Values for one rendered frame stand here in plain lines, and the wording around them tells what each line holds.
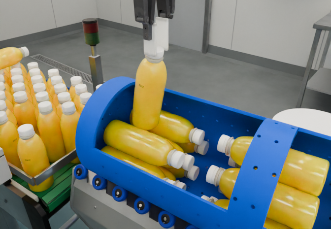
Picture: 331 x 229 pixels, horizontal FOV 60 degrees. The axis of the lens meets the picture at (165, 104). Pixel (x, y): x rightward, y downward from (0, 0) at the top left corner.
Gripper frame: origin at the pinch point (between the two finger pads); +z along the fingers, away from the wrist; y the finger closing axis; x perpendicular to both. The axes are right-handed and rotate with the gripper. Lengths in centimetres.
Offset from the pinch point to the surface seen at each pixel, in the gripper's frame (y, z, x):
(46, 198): -19, 48, 27
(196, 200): -13.8, 25.4, -18.6
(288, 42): 330, 94, 26
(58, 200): -17, 50, 25
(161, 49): 0.1, 2.7, -1.2
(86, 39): 33, 19, 59
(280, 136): -1.0, 13.9, -28.9
